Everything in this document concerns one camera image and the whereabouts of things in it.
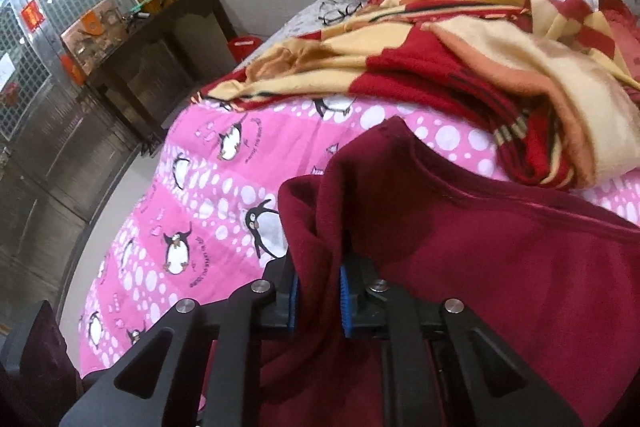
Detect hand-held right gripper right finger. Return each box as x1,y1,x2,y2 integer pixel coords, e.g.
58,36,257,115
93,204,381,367
339,255,584,427

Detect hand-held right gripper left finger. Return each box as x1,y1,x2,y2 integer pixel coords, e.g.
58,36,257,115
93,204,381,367
57,254,301,427

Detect maroon sweater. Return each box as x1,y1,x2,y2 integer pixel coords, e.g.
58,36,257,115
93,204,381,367
259,116,640,427

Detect pink penguin print bedsheet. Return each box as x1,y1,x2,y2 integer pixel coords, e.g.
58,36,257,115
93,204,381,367
77,96,640,414

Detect dark cloth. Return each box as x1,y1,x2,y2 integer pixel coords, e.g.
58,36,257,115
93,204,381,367
0,300,84,427

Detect red plastic basket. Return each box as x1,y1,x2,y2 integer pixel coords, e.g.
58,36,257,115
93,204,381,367
227,35,264,64

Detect red and yellow blanket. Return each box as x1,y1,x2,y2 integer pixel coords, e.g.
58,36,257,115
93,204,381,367
192,0,640,194

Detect dark wooden table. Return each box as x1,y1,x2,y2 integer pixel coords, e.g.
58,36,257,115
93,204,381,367
86,0,237,158

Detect black eyeglasses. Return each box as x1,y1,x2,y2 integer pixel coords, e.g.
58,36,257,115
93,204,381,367
318,2,364,28

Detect metal lattice door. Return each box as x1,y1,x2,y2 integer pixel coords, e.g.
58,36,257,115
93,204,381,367
0,0,148,325

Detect orange box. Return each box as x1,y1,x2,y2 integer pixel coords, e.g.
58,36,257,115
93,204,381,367
60,0,127,76

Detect red paper door sticker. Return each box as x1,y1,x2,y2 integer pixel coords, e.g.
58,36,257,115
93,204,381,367
21,1,45,29

